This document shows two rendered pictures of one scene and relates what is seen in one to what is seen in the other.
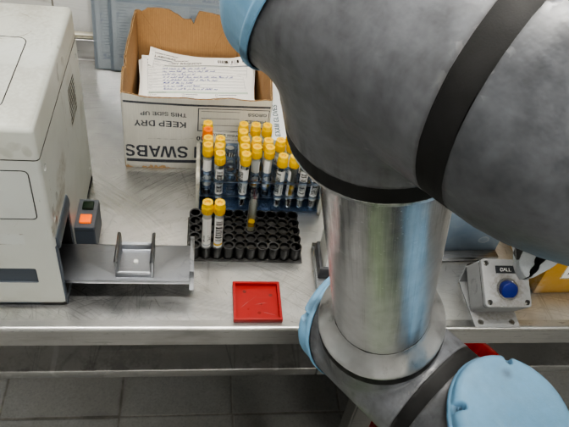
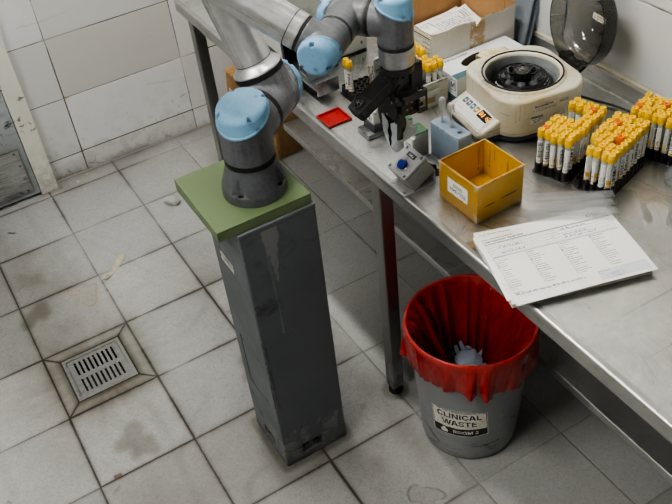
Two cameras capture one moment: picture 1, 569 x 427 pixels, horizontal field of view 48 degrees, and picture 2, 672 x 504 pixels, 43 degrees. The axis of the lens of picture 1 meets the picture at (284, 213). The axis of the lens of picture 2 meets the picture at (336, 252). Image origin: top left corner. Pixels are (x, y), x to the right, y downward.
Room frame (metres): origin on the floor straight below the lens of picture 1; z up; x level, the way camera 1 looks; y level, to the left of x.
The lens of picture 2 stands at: (0.04, -1.80, 2.06)
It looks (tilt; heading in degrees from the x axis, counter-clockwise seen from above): 41 degrees down; 75
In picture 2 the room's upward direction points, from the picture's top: 7 degrees counter-clockwise
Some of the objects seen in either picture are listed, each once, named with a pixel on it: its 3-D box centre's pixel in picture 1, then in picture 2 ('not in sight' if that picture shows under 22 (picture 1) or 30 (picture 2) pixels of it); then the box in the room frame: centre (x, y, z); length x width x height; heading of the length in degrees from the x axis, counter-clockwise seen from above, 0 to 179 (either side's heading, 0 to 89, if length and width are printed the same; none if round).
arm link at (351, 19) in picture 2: not in sight; (344, 19); (0.53, -0.28, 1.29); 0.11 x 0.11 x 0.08; 49
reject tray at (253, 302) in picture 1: (256, 301); (334, 117); (0.57, 0.02, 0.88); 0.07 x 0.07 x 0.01; 11
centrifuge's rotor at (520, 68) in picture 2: not in sight; (521, 81); (1.00, -0.18, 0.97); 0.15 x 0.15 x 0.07
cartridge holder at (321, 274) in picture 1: (332, 263); (378, 124); (0.65, -0.08, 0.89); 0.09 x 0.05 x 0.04; 9
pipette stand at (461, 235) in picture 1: (470, 224); (451, 145); (0.75, -0.29, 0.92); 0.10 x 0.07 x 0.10; 104
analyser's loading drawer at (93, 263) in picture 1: (118, 258); (309, 69); (0.57, 0.22, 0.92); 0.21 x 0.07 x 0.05; 101
